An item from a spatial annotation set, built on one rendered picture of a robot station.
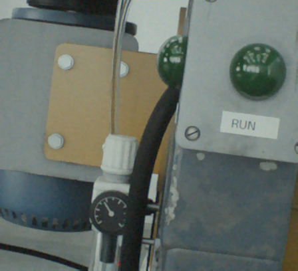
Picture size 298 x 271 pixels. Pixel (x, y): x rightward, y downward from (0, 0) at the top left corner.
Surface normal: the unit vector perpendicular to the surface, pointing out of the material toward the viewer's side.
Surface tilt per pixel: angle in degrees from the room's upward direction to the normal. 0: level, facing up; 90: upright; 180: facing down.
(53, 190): 91
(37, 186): 91
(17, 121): 90
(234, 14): 90
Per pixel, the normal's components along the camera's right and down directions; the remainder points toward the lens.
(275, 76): 0.44, 0.16
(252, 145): -0.02, 0.05
